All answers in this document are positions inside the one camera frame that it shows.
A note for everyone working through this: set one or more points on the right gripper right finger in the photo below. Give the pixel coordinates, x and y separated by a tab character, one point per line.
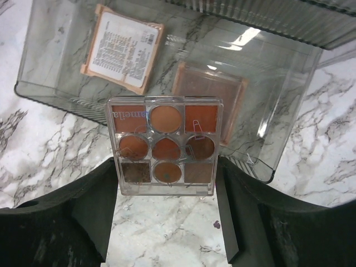
262	226

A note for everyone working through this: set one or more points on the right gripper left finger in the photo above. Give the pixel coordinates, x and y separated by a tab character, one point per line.
70	226

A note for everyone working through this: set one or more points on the orange eyeshadow palette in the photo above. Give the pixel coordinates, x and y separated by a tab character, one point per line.
165	145

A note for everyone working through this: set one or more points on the rose gold clear compact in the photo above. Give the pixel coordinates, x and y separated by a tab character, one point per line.
195	80

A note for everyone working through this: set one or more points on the clear acrylic makeup organizer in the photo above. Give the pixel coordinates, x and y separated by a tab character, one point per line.
258	56

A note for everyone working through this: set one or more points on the labelled compact box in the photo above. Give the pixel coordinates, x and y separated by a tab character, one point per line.
123	50

